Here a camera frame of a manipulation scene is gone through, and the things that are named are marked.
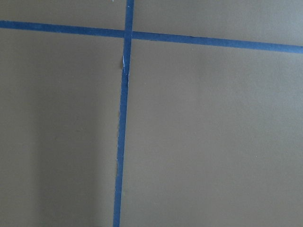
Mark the brown paper table cover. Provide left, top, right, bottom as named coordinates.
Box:
left=0, top=0, right=303, bottom=227

